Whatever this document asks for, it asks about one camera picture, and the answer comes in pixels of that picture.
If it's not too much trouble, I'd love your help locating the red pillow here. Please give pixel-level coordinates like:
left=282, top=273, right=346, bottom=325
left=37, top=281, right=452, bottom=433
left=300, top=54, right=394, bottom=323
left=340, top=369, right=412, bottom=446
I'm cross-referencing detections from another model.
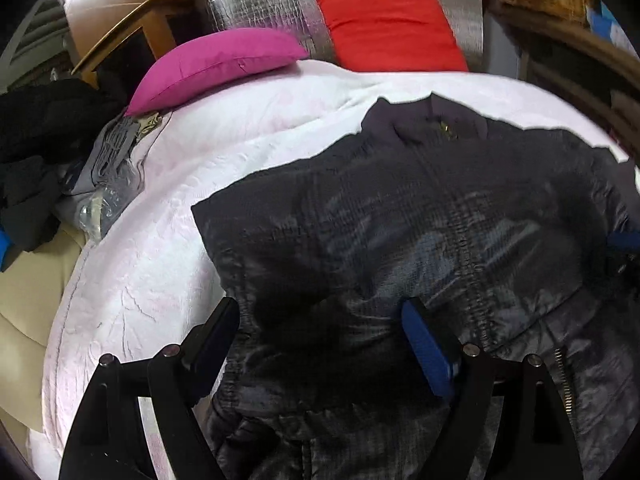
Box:
left=316, top=0, right=470, bottom=73

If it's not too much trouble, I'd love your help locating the grey garment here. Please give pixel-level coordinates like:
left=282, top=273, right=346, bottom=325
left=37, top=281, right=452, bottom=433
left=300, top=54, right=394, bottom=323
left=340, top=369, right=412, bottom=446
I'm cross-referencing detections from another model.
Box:
left=62, top=115, right=173, bottom=196

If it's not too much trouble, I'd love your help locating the wooden bedside cabinet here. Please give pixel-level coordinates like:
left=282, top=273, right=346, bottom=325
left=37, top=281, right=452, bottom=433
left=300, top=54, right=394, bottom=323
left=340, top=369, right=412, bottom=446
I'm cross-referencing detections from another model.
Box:
left=57, top=0, right=171, bottom=61

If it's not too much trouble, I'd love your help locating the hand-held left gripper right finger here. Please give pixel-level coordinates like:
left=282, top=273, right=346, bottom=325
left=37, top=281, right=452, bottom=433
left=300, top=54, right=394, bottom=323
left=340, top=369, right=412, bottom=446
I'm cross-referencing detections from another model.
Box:
left=400, top=296, right=585, bottom=480

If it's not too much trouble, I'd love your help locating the beige sofa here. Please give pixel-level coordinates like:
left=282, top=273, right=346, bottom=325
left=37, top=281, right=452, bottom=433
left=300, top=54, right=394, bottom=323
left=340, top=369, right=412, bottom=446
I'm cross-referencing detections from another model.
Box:
left=0, top=225, right=88, bottom=431

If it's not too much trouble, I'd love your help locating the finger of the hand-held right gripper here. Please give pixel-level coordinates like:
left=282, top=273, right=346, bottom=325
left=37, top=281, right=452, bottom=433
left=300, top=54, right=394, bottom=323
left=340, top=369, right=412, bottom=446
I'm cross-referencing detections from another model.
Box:
left=606, top=230, right=640, bottom=276

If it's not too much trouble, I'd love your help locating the magenta pillow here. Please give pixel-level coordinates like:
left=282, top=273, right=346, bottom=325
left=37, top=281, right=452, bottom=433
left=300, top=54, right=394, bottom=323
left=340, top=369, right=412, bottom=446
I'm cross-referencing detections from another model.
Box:
left=124, top=27, right=310, bottom=118

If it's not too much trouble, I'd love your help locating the pile of black coats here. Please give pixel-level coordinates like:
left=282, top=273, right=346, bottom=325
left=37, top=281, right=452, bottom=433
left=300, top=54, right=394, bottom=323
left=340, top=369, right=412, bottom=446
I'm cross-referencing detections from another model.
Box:
left=0, top=77, right=126, bottom=256

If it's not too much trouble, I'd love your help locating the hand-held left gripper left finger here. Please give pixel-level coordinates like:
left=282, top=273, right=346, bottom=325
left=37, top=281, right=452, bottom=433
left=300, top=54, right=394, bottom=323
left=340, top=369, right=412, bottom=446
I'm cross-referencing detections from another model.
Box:
left=59, top=296, right=241, bottom=480

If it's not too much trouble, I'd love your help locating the white blanket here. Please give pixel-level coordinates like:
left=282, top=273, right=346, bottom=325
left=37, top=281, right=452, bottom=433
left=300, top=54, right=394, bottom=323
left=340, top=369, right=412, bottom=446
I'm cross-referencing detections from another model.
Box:
left=27, top=59, right=636, bottom=480

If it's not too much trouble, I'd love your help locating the clear plastic wrapper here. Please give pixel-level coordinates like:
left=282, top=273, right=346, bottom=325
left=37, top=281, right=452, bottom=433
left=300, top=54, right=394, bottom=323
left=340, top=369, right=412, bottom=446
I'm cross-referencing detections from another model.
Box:
left=77, top=170, right=146, bottom=241

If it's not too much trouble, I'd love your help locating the wooden table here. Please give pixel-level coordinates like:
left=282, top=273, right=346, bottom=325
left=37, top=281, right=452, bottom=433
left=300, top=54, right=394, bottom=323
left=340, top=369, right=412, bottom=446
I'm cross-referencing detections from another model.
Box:
left=487, top=0, right=640, bottom=161

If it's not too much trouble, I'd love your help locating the black puffer jacket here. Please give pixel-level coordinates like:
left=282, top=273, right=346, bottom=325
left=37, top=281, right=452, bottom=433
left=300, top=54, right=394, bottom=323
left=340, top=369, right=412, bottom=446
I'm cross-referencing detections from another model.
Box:
left=191, top=92, right=640, bottom=480

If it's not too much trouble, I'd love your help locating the white blue tissue pack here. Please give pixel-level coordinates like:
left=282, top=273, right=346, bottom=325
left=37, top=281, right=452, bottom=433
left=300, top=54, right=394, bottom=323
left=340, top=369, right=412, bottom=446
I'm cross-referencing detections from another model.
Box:
left=587, top=2, right=631, bottom=46

